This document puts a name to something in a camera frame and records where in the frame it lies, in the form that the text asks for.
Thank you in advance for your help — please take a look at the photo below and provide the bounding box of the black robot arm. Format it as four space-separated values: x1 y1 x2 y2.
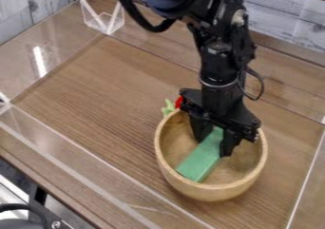
143 0 261 157

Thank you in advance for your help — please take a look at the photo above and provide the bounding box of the wooden bowl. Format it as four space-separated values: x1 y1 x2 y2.
154 109 269 201

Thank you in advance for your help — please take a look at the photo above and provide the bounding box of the black cable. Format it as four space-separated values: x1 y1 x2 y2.
0 201 43 229

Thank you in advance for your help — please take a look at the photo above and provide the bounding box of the clear acrylic tray wall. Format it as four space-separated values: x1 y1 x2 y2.
0 94 213 229

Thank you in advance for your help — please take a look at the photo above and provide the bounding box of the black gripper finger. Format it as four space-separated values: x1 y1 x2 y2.
188 112 213 143
219 128 242 157

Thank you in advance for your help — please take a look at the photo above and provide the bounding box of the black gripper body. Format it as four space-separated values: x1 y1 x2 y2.
179 79 262 143

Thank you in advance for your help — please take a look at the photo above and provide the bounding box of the black metal table frame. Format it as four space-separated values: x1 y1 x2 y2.
0 160 93 229

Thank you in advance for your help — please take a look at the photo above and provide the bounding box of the green rectangular block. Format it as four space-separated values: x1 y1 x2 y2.
175 127 223 182

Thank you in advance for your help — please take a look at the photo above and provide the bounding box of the clear acrylic corner bracket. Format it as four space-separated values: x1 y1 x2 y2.
80 0 124 35

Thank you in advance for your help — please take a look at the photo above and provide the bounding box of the red toy strawberry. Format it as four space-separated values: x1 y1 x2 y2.
162 96 183 117

